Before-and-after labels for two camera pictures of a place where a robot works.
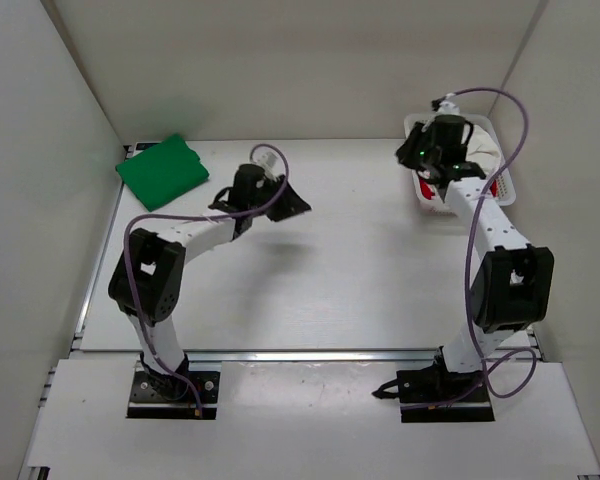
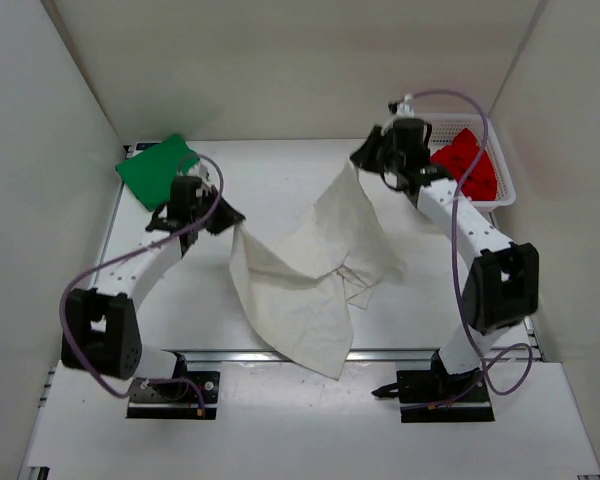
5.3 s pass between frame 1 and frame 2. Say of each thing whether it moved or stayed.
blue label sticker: stayed
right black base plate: stayed
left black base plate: stayed
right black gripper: moved
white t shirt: moved
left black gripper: moved
